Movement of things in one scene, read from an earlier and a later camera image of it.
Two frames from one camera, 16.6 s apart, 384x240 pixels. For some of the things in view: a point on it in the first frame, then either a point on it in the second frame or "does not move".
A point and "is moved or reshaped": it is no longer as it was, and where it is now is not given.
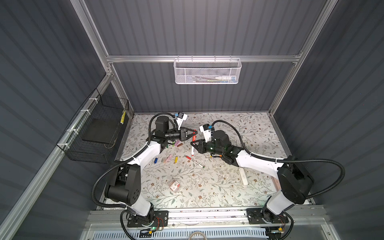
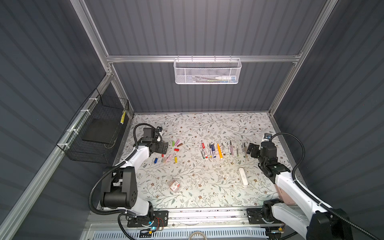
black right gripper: (195, 145) to (255, 148)
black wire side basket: (91, 138) does not move
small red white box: (174, 185) does not move
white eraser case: (244, 181) does not move
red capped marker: (194, 138) is moved or reshaped
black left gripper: (182, 135) to (160, 145)
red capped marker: (191, 159) is moved or reshaped
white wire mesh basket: (207, 71) does not move
